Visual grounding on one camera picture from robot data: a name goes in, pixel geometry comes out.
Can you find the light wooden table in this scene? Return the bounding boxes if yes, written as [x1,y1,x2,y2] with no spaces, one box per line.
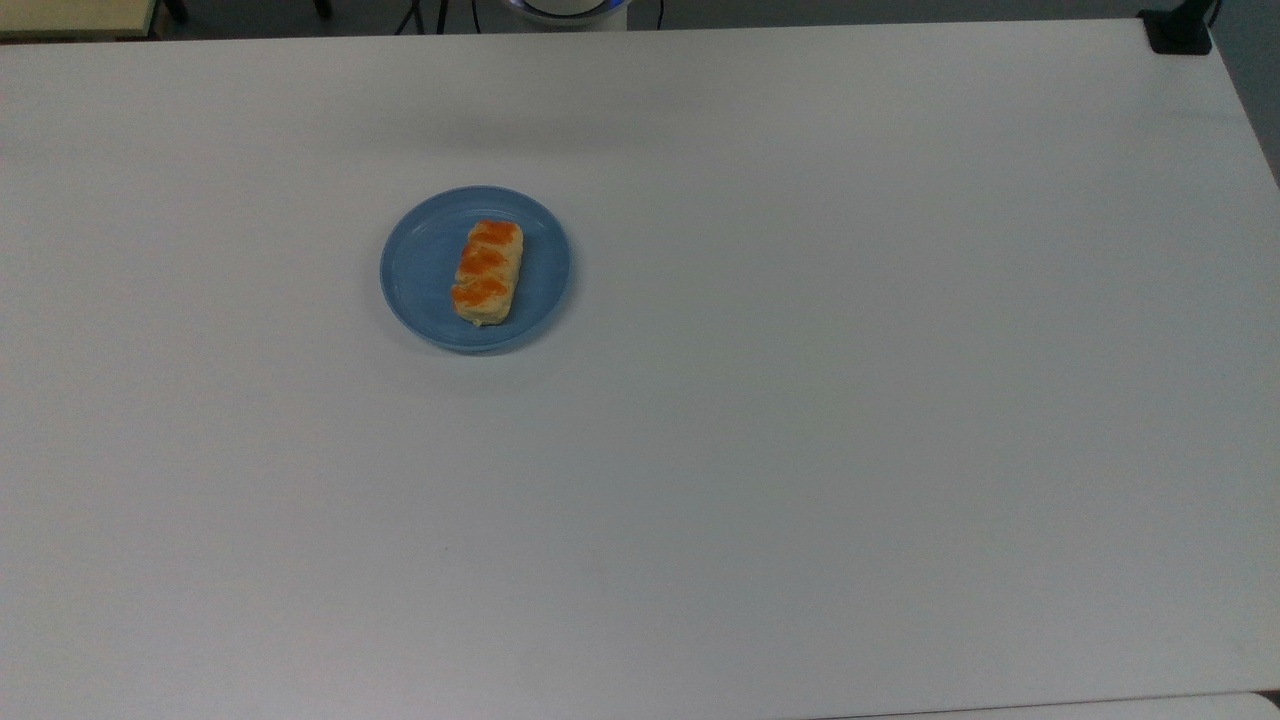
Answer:
[0,0,161,42]

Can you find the black table clamp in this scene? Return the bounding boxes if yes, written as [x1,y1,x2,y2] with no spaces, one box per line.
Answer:
[1139,0,1223,56]

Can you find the black tripod legs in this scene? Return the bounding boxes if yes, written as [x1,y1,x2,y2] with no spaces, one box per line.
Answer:
[394,0,483,36]

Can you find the orange glazed bread loaf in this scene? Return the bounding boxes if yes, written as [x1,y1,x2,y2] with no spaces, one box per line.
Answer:
[450,219,525,328]

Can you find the blue round plate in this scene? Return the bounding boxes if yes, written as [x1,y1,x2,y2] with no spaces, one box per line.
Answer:
[379,185,574,354]

